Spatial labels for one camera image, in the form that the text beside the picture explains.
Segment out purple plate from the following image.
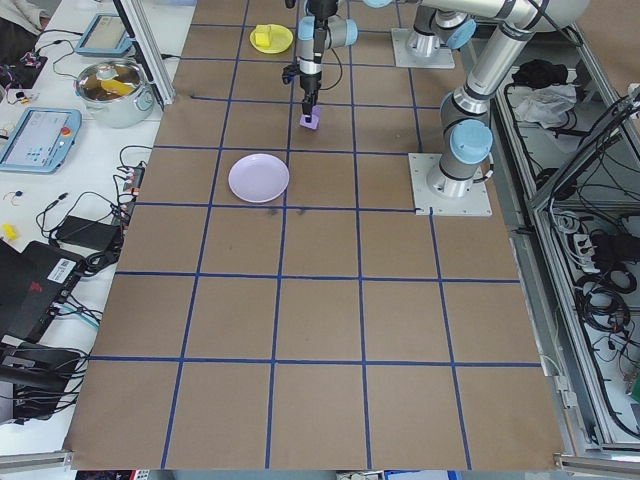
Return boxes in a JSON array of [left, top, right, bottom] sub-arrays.
[[227, 152, 292, 205]]

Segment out white square base plate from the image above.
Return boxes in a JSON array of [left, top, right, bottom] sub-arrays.
[[391, 27, 457, 70], [408, 152, 495, 218]]

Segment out yellow plate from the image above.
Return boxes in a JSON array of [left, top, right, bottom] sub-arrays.
[[249, 23, 295, 55]]

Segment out steel pot with glass lid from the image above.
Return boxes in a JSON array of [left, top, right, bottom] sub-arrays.
[[73, 59, 155, 130]]

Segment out white power strip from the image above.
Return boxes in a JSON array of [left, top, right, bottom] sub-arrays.
[[569, 230, 604, 275]]

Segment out purple foam block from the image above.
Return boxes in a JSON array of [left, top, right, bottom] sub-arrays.
[[297, 105, 323, 133]]

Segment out black power adapter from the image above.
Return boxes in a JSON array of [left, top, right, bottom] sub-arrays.
[[53, 214, 123, 250]]

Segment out black cable bundle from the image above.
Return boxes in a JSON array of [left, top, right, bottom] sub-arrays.
[[573, 268, 637, 332]]

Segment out usb hub with red plugs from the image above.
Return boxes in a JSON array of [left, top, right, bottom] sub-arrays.
[[112, 163, 147, 224]]

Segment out black cloth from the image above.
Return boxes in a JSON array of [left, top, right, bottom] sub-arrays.
[[511, 58, 571, 87]]

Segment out black case with red logo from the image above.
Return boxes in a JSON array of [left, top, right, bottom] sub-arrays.
[[0, 239, 85, 346]]

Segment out aluminium profile post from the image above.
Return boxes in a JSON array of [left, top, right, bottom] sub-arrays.
[[110, 0, 177, 107]]

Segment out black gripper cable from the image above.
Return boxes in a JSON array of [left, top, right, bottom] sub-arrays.
[[319, 46, 344, 93]]

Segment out aluminium rig foot bar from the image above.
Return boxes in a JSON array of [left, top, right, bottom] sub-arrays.
[[0, 449, 76, 471], [552, 452, 640, 471]]

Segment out white cloth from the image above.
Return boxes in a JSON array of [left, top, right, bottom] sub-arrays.
[[516, 83, 582, 130]]

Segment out metal V-shaped frame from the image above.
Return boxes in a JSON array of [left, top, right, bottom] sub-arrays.
[[467, 0, 640, 451]]

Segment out flat black device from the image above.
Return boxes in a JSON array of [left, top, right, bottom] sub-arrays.
[[0, 343, 89, 426]]

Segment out blue teach pendant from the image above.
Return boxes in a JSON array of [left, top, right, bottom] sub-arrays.
[[0, 107, 83, 175], [74, 13, 135, 58]]

